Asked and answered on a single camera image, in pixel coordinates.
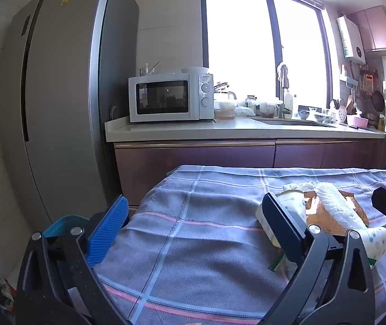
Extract textured white paper towel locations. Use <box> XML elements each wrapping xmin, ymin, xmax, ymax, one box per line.
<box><xmin>316</xmin><ymin>182</ymin><xmax>368</xmax><ymax>231</ymax></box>

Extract purple base cabinets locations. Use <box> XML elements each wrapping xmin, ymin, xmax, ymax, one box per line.
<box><xmin>114</xmin><ymin>139</ymin><xmax>386</xmax><ymax>208</ymax></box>

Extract blue checked tablecloth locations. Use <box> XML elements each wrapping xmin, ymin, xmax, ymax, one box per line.
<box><xmin>91</xmin><ymin>165</ymin><xmax>386</xmax><ymax>325</ymax></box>

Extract pink wall cabinet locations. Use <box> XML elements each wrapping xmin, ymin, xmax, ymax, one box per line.
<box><xmin>347</xmin><ymin>6</ymin><xmax>386</xmax><ymax>53</ymax></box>

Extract dotted paper cup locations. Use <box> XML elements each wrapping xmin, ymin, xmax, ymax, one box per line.
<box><xmin>360</xmin><ymin>227</ymin><xmax>386</xmax><ymax>262</ymax></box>

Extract hanging frying pan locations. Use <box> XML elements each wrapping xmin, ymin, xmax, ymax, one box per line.
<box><xmin>372</xmin><ymin>90</ymin><xmax>386</xmax><ymax>113</ymax></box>

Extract white microwave oven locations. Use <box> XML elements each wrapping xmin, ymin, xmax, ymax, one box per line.
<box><xmin>128</xmin><ymin>68</ymin><xmax>214</xmax><ymax>123</ymax></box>

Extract dark framed kitchen window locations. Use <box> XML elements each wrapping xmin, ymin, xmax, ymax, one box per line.
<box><xmin>200</xmin><ymin>0</ymin><xmax>333</xmax><ymax>109</ymax></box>

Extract clear food container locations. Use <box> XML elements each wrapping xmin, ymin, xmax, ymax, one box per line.
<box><xmin>256</xmin><ymin>100</ymin><xmax>278</xmax><ymax>118</ymax></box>

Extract metal sink faucet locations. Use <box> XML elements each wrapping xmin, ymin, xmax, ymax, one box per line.
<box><xmin>276</xmin><ymin>63</ymin><xmax>290</xmax><ymax>119</ymax></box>

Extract pink bowl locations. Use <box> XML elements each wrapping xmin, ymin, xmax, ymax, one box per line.
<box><xmin>346</xmin><ymin>114</ymin><xmax>369</xmax><ymax>128</ymax></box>

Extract white water heater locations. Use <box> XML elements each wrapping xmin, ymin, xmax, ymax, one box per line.
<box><xmin>336</xmin><ymin>15</ymin><xmax>366</xmax><ymax>65</ymax></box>

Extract green packet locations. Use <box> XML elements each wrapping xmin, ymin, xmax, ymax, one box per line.
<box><xmin>269</xmin><ymin>253</ymin><xmax>286</xmax><ymax>272</ymax></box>

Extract glass kettle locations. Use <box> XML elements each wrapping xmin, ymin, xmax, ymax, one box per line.
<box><xmin>214</xmin><ymin>90</ymin><xmax>238</xmax><ymax>121</ymax></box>

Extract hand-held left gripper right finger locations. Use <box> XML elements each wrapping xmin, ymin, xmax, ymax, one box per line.
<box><xmin>261</xmin><ymin>192</ymin><xmax>378</xmax><ymax>325</ymax></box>

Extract wide gold wrapper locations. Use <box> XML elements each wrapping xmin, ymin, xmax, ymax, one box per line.
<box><xmin>304</xmin><ymin>191</ymin><xmax>370</xmax><ymax>236</ymax></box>

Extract blue plastic bin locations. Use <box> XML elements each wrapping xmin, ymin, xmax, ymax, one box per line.
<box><xmin>43</xmin><ymin>214</ymin><xmax>95</xmax><ymax>244</ymax></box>

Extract white dish soap bottle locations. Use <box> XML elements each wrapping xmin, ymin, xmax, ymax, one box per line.
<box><xmin>284</xmin><ymin>90</ymin><xmax>299</xmax><ymax>118</ymax></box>

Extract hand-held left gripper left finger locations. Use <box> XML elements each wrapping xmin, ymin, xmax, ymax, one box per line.
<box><xmin>15</xmin><ymin>194</ymin><xmax>136</xmax><ymax>325</ymax></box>

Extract grey refrigerator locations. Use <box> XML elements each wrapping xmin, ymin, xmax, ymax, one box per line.
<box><xmin>0</xmin><ymin>0</ymin><xmax>140</xmax><ymax>226</ymax></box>

